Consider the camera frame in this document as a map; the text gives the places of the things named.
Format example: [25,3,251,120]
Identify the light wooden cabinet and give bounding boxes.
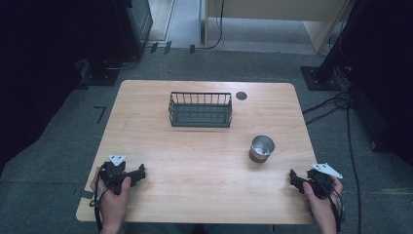
[204,0,354,55]

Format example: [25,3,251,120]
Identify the grey tape strip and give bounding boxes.
[78,188,95,200]

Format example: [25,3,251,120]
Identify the hand-held gripper cable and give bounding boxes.
[89,163,109,234]
[324,181,347,234]

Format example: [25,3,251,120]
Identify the thin black hanging cable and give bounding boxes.
[205,0,226,51]

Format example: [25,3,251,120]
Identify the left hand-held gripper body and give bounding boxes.
[98,153,134,196]

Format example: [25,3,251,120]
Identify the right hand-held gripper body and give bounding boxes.
[306,162,344,200]

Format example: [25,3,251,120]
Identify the metal cup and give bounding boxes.
[248,134,277,164]

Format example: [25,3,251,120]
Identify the dark equipment cabinet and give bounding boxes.
[111,0,154,61]

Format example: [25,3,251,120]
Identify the black tape floor mark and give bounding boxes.
[94,105,108,125]

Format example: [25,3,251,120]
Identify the left hand-held gripper cable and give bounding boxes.
[89,163,109,234]

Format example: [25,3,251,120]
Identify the black floor cable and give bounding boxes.
[301,91,363,234]

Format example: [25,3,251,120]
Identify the black metal stand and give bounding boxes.
[75,58,122,90]
[299,0,371,92]

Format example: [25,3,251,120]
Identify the person's left hand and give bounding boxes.
[90,167,132,232]

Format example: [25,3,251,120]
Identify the black wire basket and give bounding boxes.
[168,91,234,129]

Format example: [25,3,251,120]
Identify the right hand-held gripper cable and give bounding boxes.
[324,181,347,234]

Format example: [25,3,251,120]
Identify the dark curtain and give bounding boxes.
[0,0,128,176]

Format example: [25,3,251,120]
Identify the person's right hand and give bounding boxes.
[302,175,344,223]

